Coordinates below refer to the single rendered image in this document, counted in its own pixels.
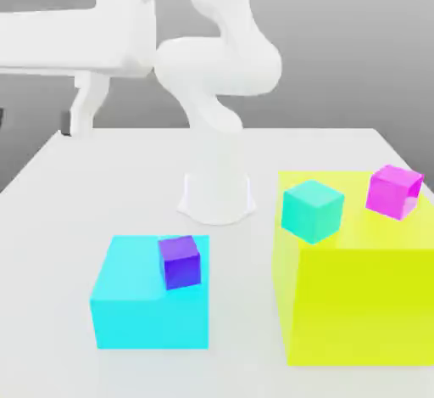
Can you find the small purple cube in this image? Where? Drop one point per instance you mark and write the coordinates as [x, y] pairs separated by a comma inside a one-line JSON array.
[[181, 265]]

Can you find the small magenta cube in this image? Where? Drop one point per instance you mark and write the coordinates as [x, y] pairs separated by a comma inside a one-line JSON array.
[[393, 191]]

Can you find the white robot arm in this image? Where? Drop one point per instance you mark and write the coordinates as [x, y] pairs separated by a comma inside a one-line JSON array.
[[217, 65]]

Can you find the large yellow box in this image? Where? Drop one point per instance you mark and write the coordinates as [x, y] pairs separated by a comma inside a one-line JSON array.
[[359, 303]]

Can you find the small teal cube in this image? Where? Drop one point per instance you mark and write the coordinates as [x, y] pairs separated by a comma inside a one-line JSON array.
[[312, 211]]

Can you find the large cyan box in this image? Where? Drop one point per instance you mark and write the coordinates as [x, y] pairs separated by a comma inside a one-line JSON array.
[[149, 323]]

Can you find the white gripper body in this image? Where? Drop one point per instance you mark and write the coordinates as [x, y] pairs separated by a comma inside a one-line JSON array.
[[67, 38]]

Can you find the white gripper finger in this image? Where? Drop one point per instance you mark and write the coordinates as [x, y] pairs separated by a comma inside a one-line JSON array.
[[89, 99]]

